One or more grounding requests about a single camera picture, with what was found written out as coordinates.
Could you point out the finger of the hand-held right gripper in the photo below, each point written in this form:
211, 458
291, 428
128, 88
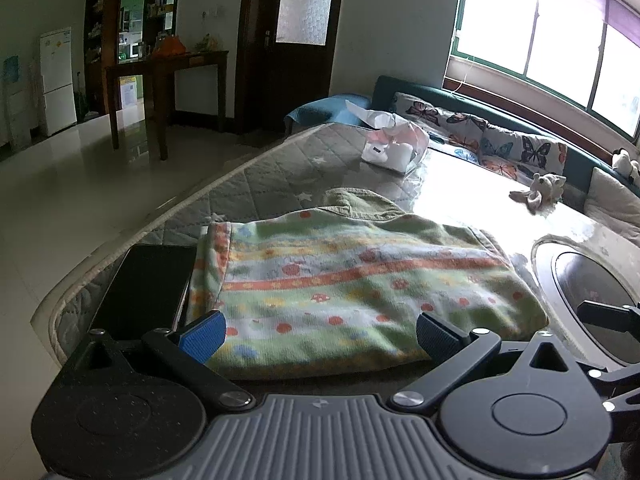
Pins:
612, 317
620, 385

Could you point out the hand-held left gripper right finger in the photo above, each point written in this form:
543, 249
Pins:
440, 335

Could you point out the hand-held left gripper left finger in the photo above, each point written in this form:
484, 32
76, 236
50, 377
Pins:
202, 334

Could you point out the patterned fleece jacket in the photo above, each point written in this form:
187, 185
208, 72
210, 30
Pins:
350, 280

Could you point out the round black white-rimmed object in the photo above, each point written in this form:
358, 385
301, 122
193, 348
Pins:
575, 280

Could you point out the black smartphone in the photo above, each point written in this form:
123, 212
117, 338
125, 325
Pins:
145, 290

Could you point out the grey pillow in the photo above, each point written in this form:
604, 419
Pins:
615, 200

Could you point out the white rabbit plush toy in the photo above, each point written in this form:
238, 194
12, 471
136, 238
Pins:
540, 190

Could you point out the panda plush toy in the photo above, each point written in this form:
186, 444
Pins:
627, 162

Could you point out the white plastic bag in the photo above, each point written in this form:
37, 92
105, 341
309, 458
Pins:
395, 147

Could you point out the blue pillow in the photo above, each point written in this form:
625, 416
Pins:
320, 112

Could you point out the dark wooden glass door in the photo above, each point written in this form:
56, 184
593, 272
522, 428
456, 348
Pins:
260, 75

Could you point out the dark wooden table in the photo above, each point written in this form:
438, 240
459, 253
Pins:
165, 62

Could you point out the green framed window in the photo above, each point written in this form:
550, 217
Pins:
565, 35

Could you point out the orange bag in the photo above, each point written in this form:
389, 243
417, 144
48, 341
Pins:
169, 47

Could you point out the white refrigerator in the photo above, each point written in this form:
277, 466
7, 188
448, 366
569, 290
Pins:
57, 80

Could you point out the wooden shelf with goods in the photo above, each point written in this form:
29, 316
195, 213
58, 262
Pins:
100, 25

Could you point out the teal bed frame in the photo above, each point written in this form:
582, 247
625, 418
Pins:
577, 170

